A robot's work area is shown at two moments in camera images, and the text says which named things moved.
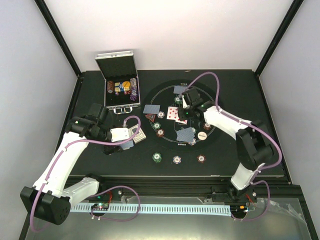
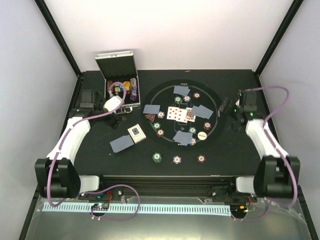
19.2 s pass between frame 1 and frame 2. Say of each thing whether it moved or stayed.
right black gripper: moved
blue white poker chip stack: stayed
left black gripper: moved
